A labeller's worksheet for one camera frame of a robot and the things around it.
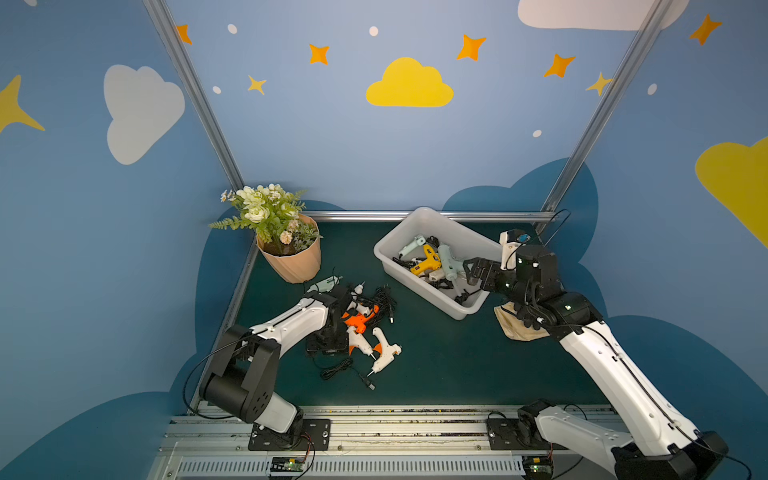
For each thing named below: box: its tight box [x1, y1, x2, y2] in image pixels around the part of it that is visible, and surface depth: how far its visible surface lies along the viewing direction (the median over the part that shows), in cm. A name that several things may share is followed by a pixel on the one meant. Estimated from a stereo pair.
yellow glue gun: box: [410, 244, 442, 276], surface depth 106 cm
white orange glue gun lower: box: [346, 326, 374, 356], surface depth 90 cm
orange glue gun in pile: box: [340, 305, 380, 334], surface depth 95 cm
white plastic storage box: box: [374, 207, 502, 320], surface depth 107 cm
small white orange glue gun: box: [366, 327, 402, 377], surface depth 89 cm
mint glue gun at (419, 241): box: [399, 236, 426, 257], surface depth 113 cm
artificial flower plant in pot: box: [208, 184, 323, 283], surface depth 88 cm
